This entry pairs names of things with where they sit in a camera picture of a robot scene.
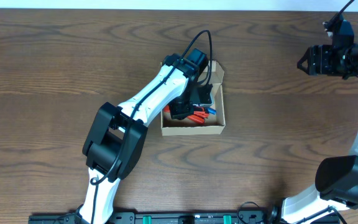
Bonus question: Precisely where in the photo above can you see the red utility knife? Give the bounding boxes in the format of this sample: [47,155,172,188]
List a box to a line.
[163,106,209,118]

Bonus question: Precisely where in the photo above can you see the blue whiteboard marker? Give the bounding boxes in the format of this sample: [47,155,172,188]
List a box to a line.
[207,107,216,114]

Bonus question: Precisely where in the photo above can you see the cardboard box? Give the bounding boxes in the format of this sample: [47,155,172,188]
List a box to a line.
[160,60,226,136]

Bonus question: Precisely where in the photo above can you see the red multi-tool pocket knife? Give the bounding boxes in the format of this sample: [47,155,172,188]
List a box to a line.
[187,115,205,124]

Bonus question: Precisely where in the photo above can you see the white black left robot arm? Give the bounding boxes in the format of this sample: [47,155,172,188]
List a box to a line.
[75,49,210,223]

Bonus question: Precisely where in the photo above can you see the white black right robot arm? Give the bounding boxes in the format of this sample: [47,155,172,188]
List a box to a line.
[267,11,358,223]

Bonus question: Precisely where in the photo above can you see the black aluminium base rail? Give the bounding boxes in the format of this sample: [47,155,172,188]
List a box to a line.
[28,210,270,224]

